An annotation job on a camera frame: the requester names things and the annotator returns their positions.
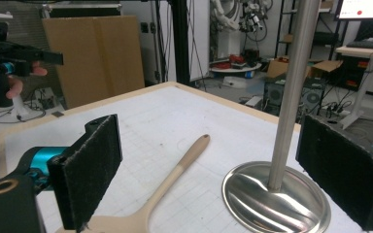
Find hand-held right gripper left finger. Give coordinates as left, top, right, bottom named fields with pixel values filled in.
left=47, top=114, right=124, bottom=232

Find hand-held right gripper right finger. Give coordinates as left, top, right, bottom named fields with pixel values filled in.
left=295, top=114, right=373, bottom=232

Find wooden spoon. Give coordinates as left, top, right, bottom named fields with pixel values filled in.
left=53, top=133, right=212, bottom=233

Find steel utensil stand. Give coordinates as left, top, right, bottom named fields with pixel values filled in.
left=221, top=0, right=332, bottom=233

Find brown cardboard sheet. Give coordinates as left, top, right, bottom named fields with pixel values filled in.
left=42, top=15, right=146, bottom=110

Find black computer tower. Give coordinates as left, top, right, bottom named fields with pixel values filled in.
left=300, top=81, right=325, bottom=121
left=262, top=79, right=289, bottom=117

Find white grid mat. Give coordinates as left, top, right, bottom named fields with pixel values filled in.
left=4, top=85, right=373, bottom=233

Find white desk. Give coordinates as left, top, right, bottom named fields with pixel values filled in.
left=334, top=45, right=373, bottom=130

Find small open cardboard box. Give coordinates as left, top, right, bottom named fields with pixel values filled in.
left=266, top=57, right=344, bottom=81

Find black keyboard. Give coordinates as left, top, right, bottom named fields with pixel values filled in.
left=346, top=37, right=373, bottom=50

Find black metal shelf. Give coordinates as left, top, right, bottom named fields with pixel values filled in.
left=273, top=0, right=343, bottom=60

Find round white table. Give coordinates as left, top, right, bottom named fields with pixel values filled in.
left=209, top=60, right=262, bottom=80

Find computer monitor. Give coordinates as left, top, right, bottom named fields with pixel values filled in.
left=334, top=0, right=373, bottom=21

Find white robot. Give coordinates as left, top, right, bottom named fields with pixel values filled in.
left=210, top=0, right=245, bottom=60

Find black floor cable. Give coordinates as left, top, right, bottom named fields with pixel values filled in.
left=0, top=102, right=47, bottom=124

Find black metal frame post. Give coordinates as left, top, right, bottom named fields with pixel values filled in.
left=170, top=0, right=192, bottom=86

